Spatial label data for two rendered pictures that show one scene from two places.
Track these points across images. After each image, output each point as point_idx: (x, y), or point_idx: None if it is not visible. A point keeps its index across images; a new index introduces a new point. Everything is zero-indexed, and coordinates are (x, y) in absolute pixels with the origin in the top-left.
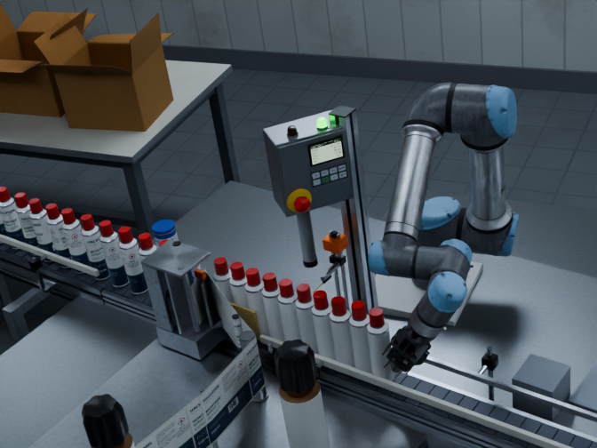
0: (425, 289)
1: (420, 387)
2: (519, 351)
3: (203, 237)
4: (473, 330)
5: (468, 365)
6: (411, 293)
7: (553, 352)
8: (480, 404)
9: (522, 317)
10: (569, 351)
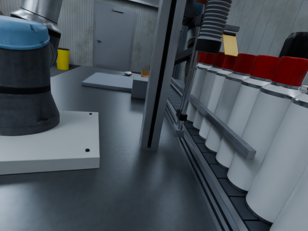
0: (57, 123)
1: (178, 105)
2: (110, 100)
3: None
4: (98, 110)
5: (134, 109)
6: (66, 129)
7: (105, 94)
8: (168, 94)
9: (77, 100)
10: (102, 92)
